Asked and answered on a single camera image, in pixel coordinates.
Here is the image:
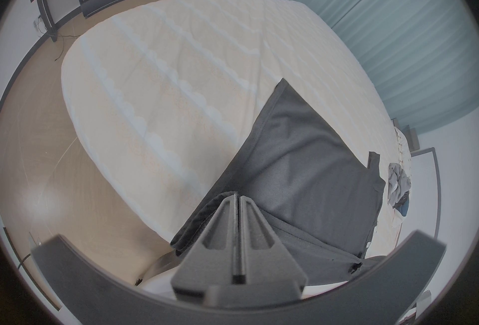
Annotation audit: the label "grey shorts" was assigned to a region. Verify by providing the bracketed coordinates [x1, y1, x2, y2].
[386, 163, 412, 207]

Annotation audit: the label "grey bedside table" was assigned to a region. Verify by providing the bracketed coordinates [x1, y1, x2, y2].
[391, 118, 421, 152]

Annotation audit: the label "bed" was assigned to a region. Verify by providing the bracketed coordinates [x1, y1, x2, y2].
[61, 0, 441, 260]

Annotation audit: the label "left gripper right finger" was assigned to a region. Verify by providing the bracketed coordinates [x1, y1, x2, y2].
[239, 196, 308, 288]

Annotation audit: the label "black T-shirt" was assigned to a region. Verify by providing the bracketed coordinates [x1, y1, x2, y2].
[170, 78, 387, 288]

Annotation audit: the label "white printed pillow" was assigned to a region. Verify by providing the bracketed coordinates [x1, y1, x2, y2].
[395, 127, 412, 167]

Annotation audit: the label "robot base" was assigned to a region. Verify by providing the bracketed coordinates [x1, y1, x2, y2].
[133, 252, 356, 298]

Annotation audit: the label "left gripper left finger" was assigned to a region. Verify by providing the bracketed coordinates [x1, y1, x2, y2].
[169, 193, 239, 289]

